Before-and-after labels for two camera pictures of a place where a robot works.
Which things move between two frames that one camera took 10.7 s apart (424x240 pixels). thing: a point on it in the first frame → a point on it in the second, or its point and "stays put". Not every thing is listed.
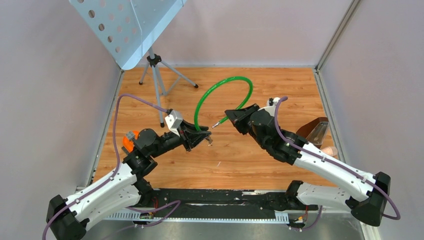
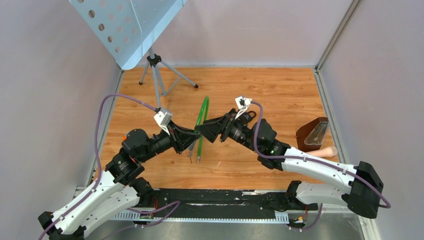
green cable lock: (229, 78) → (196, 131)
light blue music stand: (128, 30) stays put
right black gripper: (239, 117) → (211, 129)
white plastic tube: (330, 150) stays put
